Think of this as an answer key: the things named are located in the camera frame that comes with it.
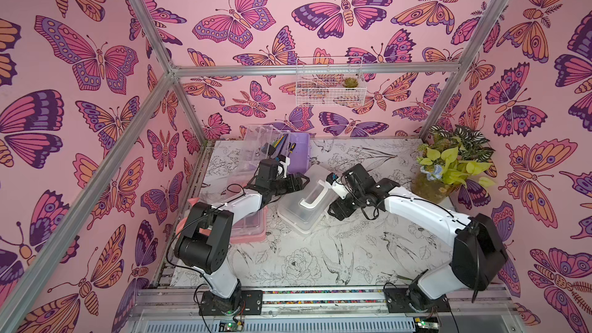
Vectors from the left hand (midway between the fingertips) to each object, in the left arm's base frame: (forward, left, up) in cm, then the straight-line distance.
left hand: (306, 180), depth 90 cm
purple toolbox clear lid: (+23, +21, -2) cm, 31 cm away
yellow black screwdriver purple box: (+28, +6, -10) cm, 31 cm away
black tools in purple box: (+22, +12, -4) cm, 25 cm away
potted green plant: (+1, -51, +12) cm, 53 cm away
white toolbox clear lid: (-10, -1, 0) cm, 10 cm away
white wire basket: (+34, -10, +22) cm, 42 cm away
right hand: (-9, -11, -1) cm, 15 cm away
